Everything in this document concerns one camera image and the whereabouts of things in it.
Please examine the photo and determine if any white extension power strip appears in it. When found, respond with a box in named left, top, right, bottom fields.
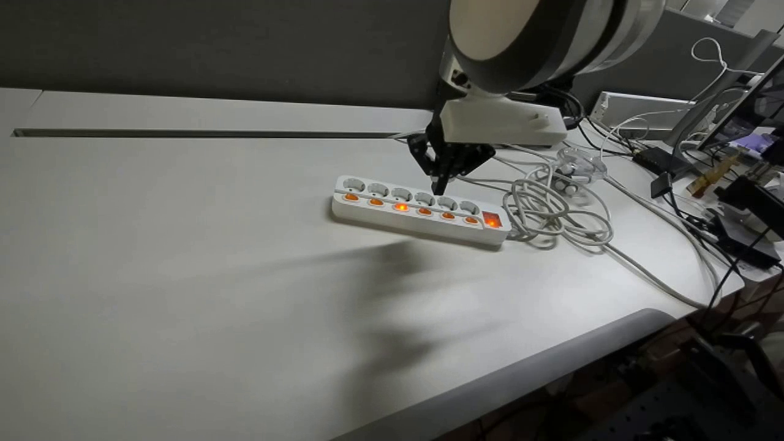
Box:
left=330, top=178, right=511, bottom=251

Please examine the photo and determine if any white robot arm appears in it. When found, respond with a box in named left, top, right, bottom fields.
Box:
left=407, top=0, right=666, bottom=195

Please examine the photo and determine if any white coiled power cable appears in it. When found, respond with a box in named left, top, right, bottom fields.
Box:
left=462, top=143, right=720, bottom=314

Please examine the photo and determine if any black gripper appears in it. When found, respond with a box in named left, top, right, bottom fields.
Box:
left=403, top=120, right=495, bottom=196

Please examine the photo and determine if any white box on desk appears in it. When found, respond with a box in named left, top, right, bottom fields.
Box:
left=591, top=92, right=693, bottom=137

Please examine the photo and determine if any black device on desk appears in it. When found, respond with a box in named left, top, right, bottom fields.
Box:
left=717, top=178, right=784, bottom=238

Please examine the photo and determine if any black cable on desk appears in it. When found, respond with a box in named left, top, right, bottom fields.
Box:
left=631, top=144, right=784, bottom=314

